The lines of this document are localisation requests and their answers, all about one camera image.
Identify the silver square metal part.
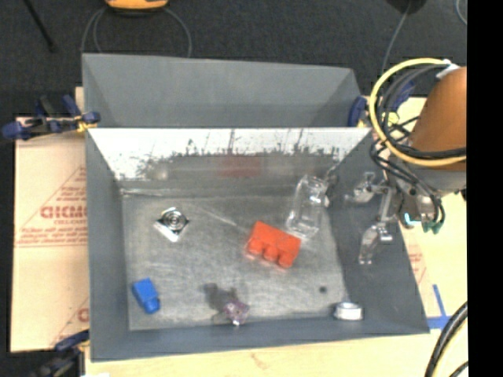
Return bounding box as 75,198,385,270
152,207,190,243

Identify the grey metal bin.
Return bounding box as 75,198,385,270
81,53,431,361

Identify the blue toy building brick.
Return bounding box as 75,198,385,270
130,277,162,315

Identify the purple clear gem toy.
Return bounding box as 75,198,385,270
222,300,250,327

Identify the red toy building brick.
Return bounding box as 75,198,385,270
244,221,303,270

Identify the brown cardboard board red print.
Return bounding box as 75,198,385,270
8,116,92,353

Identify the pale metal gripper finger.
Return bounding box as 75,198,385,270
343,172,383,205
357,221,394,265

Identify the silver metal cap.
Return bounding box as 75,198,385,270
333,301,365,322

